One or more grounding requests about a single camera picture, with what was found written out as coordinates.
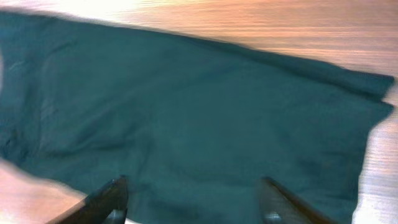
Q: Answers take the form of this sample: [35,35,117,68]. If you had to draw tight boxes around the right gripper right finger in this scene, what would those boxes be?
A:
[257,177,335,224]

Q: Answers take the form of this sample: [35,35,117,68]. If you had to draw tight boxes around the black shorts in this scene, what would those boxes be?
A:
[1,12,394,223]

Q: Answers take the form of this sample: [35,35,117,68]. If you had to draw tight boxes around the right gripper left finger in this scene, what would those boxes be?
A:
[47,176,129,224]

